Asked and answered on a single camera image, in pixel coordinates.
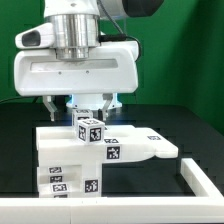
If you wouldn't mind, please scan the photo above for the white chair seat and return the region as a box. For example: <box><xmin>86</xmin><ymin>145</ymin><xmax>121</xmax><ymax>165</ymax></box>
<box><xmin>80</xmin><ymin>163</ymin><xmax>102</xmax><ymax>197</ymax></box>

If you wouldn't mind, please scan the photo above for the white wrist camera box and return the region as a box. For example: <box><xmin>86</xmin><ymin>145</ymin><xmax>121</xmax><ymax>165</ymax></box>
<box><xmin>15</xmin><ymin>23</ymin><xmax>55</xmax><ymax>49</ymax></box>

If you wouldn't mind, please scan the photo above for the white U-shaped fence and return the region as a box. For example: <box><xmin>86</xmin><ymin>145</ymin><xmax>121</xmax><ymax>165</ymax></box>
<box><xmin>0</xmin><ymin>158</ymin><xmax>224</xmax><ymax>224</ymax></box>

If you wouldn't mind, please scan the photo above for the black cable on table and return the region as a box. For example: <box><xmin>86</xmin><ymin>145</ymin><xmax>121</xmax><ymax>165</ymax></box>
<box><xmin>0</xmin><ymin>96</ymin><xmax>23</xmax><ymax>104</ymax></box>

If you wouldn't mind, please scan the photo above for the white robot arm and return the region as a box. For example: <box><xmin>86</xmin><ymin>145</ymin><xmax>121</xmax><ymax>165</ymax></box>
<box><xmin>14</xmin><ymin>0</ymin><xmax>164</xmax><ymax>119</ymax></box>

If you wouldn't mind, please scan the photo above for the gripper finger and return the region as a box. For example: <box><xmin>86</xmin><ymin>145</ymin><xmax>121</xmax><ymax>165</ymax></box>
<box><xmin>42</xmin><ymin>96</ymin><xmax>57</xmax><ymax>122</ymax></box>
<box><xmin>99</xmin><ymin>94</ymin><xmax>113</xmax><ymax>121</ymax></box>

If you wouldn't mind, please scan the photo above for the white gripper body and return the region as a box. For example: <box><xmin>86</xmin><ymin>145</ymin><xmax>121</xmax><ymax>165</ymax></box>
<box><xmin>14</xmin><ymin>41</ymin><xmax>139</xmax><ymax>96</ymax></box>

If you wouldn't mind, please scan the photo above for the white chair back frame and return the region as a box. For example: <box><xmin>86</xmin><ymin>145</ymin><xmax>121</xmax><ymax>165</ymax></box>
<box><xmin>36</xmin><ymin>125</ymin><xmax>178</xmax><ymax>166</ymax></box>

